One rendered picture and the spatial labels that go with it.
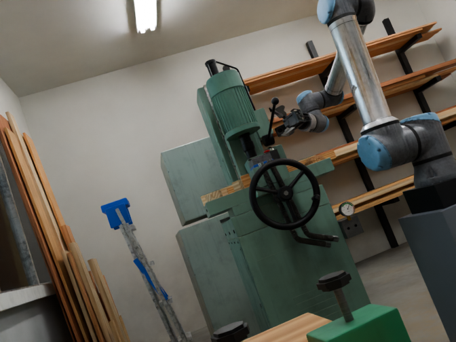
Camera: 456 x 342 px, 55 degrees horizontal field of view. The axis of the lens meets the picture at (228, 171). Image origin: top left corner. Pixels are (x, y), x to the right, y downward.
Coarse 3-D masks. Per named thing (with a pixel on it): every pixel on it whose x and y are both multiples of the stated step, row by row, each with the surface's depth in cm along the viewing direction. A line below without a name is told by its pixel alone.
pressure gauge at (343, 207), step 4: (344, 204) 190; (348, 204) 190; (352, 204) 190; (340, 208) 190; (344, 208) 189; (348, 208) 189; (352, 208) 190; (340, 212) 191; (344, 212) 189; (348, 212) 189; (352, 212) 189; (348, 216) 191; (348, 220) 191
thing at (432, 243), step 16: (448, 208) 157; (400, 224) 184; (416, 224) 173; (432, 224) 163; (448, 224) 155; (416, 240) 177; (432, 240) 166; (448, 240) 158; (416, 256) 181; (432, 256) 170; (448, 256) 161; (432, 272) 173; (448, 272) 164; (432, 288) 177; (448, 288) 167; (448, 304) 170; (448, 320) 174; (448, 336) 178
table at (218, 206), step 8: (328, 160) 199; (312, 168) 198; (320, 168) 198; (328, 168) 198; (304, 176) 197; (320, 176) 215; (288, 184) 186; (240, 192) 193; (248, 192) 193; (256, 192) 184; (264, 192) 184; (216, 200) 192; (224, 200) 192; (232, 200) 192; (240, 200) 192; (248, 200) 193; (208, 208) 191; (216, 208) 191; (224, 208) 191; (208, 216) 203
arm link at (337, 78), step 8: (368, 0) 177; (368, 8) 178; (360, 16) 181; (368, 16) 182; (360, 24) 185; (336, 56) 206; (336, 64) 208; (336, 72) 210; (344, 72) 209; (328, 80) 218; (336, 80) 214; (344, 80) 214; (328, 88) 220; (336, 88) 218; (328, 96) 223; (336, 96) 222; (328, 104) 225; (336, 104) 229
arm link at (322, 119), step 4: (312, 112) 219; (316, 112) 219; (320, 112) 220; (316, 116) 216; (320, 116) 218; (324, 116) 222; (316, 120) 214; (320, 120) 216; (324, 120) 219; (328, 120) 222; (316, 124) 214; (320, 124) 216; (324, 124) 219; (328, 124) 222; (316, 128) 216; (320, 128) 218; (324, 128) 220; (316, 132) 224
